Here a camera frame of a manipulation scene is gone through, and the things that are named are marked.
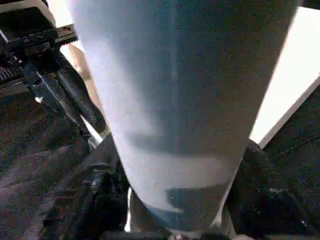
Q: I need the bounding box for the black work mat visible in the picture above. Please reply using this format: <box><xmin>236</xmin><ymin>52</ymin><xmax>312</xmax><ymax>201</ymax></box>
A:
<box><xmin>0</xmin><ymin>84</ymin><xmax>320</xmax><ymax>240</ymax></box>

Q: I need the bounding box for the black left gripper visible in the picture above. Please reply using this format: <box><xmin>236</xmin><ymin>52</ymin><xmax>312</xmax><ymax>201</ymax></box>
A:
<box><xmin>0</xmin><ymin>0</ymin><xmax>110</xmax><ymax>144</ymax></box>

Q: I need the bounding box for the white plastic table top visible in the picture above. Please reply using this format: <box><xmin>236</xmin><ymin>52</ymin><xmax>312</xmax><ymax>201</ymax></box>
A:
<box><xmin>48</xmin><ymin>0</ymin><xmax>111</xmax><ymax>151</ymax></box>

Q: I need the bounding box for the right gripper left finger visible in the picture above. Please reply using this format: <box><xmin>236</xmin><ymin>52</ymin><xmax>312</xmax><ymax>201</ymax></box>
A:
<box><xmin>41</xmin><ymin>132</ymin><xmax>130</xmax><ymax>240</ymax></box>

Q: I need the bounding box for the white flat board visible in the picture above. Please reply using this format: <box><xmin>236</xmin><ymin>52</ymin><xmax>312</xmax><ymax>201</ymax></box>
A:
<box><xmin>248</xmin><ymin>6</ymin><xmax>320</xmax><ymax>150</ymax></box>

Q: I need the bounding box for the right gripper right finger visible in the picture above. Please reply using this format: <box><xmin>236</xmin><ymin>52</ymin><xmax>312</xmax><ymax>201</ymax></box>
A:
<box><xmin>224</xmin><ymin>138</ymin><xmax>320</xmax><ymax>240</ymax></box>

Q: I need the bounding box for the white plastic table leg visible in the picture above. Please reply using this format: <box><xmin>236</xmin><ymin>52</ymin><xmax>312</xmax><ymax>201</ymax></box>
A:
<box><xmin>63</xmin><ymin>0</ymin><xmax>305</xmax><ymax>232</ymax></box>

